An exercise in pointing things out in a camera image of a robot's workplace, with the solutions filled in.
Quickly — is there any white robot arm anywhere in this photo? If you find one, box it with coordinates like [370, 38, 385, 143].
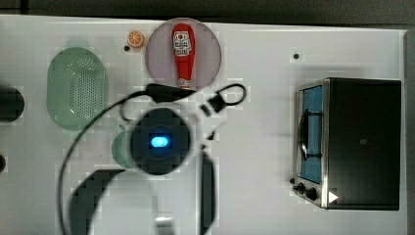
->
[57, 83, 228, 235]

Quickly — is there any green mug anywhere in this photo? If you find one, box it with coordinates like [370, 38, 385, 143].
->
[112, 131, 135, 168]

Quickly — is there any grey round plate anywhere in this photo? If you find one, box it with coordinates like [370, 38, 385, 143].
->
[145, 18, 221, 90]

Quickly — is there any red plush ketchup bottle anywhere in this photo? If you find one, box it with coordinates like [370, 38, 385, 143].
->
[171, 23, 196, 89]

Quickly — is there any orange slice toy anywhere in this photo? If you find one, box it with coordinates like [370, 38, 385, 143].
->
[127, 30, 145, 48]

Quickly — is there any green perforated colander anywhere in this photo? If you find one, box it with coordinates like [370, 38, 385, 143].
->
[46, 46, 109, 131]

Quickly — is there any silver black toaster oven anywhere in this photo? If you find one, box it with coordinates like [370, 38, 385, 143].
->
[290, 77, 402, 211]

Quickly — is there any large black container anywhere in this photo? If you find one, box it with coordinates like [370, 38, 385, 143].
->
[0, 85, 24, 122]

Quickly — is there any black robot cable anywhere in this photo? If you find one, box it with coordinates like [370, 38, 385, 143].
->
[57, 82, 248, 235]

